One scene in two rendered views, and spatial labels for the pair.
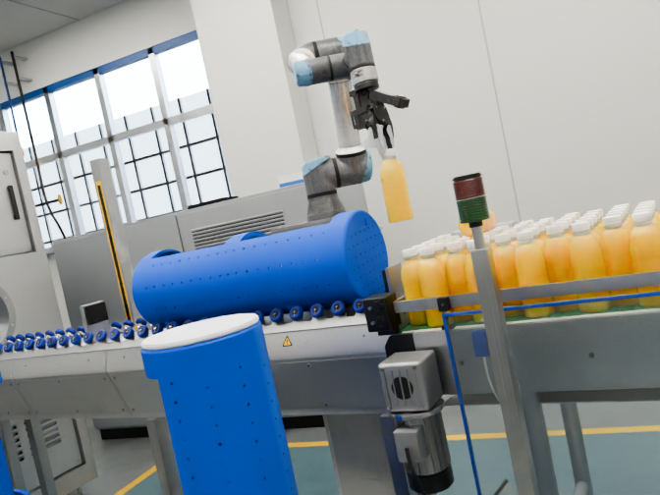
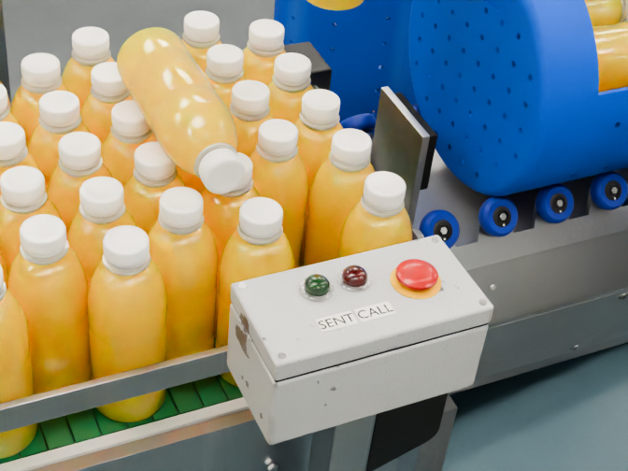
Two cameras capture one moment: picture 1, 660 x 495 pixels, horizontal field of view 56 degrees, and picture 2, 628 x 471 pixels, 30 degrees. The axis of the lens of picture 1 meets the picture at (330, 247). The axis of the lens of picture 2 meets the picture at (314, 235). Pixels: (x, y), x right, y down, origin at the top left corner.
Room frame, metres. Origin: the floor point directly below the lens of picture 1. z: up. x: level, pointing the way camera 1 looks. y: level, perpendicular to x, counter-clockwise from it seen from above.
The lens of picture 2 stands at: (2.29, -1.13, 1.77)
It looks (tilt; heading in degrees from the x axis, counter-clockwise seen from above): 40 degrees down; 121
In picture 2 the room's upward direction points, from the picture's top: 7 degrees clockwise
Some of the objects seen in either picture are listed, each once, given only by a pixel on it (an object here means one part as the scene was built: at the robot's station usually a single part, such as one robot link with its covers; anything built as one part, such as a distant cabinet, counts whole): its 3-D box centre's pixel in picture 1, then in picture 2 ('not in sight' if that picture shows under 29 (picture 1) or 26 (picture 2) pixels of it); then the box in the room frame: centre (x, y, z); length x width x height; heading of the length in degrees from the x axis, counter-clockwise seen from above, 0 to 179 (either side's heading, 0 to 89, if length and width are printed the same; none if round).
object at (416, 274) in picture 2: not in sight; (416, 276); (1.99, -0.45, 1.11); 0.04 x 0.04 x 0.01
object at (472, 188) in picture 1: (468, 189); not in sight; (1.31, -0.31, 1.23); 0.06 x 0.06 x 0.04
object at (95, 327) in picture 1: (96, 321); not in sight; (2.49, 0.98, 1.00); 0.10 x 0.04 x 0.15; 150
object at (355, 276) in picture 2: not in sight; (354, 275); (1.95, -0.48, 1.11); 0.02 x 0.02 x 0.01
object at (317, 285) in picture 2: not in sight; (317, 284); (1.93, -0.51, 1.11); 0.02 x 0.02 x 0.01
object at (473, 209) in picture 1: (472, 209); not in sight; (1.31, -0.31, 1.18); 0.06 x 0.06 x 0.05
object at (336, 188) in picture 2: not in sight; (340, 224); (1.83, -0.32, 0.99); 0.07 x 0.07 x 0.19
